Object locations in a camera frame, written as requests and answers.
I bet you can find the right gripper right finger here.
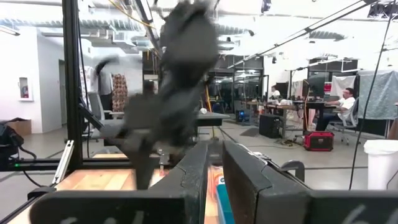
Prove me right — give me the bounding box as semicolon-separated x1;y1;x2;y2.
221;139;398;224

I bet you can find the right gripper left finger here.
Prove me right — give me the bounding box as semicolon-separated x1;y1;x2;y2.
29;140;209;224

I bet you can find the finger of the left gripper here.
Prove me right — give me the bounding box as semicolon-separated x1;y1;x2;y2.
132;146;158;190

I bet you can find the blue Maruchan noodle pack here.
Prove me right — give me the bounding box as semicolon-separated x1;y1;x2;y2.
215;175;236;224

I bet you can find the patterned hanging cloth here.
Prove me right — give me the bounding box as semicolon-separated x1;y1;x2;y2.
111;73;129;113

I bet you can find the person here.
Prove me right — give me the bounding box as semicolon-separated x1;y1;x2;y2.
93;55;121;121
315;87;357;131
269;85;282;100

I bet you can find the grey office chair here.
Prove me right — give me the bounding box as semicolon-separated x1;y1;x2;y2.
86;91;125;141
328;98;361;146

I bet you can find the dark work table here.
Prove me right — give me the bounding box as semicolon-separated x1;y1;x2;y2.
195;111;231;139

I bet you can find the black computer case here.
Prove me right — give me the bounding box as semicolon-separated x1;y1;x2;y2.
259;114;282;139

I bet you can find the red equipment box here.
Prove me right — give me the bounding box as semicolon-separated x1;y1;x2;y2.
303;130;335;152

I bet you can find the silver aluminium bar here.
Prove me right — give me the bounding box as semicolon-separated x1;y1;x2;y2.
51;139;75;185

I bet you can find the wooden desk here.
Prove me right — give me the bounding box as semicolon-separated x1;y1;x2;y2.
242;101;338;139

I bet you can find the white fire extinguisher cabinet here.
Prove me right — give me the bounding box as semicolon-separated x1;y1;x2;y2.
17;76;34;102

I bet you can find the cardboard box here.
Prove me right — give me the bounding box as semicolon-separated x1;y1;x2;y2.
5;118;32;137

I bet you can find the white trash bin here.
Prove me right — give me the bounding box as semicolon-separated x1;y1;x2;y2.
363;139;398;190

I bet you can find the black monitor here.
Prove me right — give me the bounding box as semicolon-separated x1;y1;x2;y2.
303;74;326;101

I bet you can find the black electronic equipment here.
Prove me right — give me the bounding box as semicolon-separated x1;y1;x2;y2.
0;123;25;171

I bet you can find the white hanging cloth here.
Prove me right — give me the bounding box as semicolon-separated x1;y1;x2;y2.
330;75;357;99

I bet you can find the grey hanging tarp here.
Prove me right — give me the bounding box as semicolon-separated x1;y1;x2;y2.
357;70;398;121

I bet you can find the black aluminium rig frame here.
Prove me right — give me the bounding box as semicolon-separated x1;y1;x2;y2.
0;0;383;200

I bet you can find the black hanging cable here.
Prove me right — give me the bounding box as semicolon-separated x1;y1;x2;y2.
348;9;398;190

